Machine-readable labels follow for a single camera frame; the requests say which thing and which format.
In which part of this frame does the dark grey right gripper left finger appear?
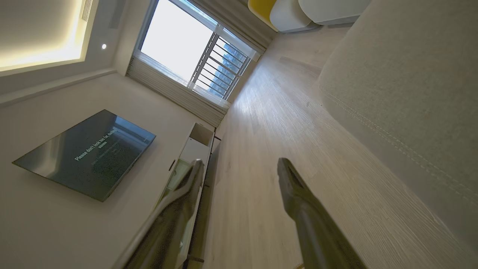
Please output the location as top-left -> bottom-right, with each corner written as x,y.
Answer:
112,159 -> 205,269

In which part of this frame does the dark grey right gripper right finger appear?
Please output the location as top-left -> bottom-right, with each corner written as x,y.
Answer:
277,158 -> 368,269

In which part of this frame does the white long TV cabinet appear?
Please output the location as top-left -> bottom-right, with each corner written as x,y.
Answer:
149,123 -> 216,269

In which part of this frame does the beige pleated curtain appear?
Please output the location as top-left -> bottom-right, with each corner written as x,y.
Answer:
126,56 -> 230,127
194,0 -> 277,51

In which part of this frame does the metal window railing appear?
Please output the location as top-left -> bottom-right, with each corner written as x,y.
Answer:
190,34 -> 251,99

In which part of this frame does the grey mat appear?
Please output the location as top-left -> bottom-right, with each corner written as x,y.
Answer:
317,0 -> 478,258

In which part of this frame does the yellow round pouf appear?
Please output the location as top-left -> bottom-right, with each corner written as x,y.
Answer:
248,0 -> 279,32

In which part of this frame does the white ceiling air vent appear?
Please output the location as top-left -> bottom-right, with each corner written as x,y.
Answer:
80,0 -> 94,22

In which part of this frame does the black wall-mounted television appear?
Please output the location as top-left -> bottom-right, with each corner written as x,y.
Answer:
12,109 -> 156,202

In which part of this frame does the large window with white frame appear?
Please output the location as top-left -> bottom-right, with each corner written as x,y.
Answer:
134,0 -> 262,101

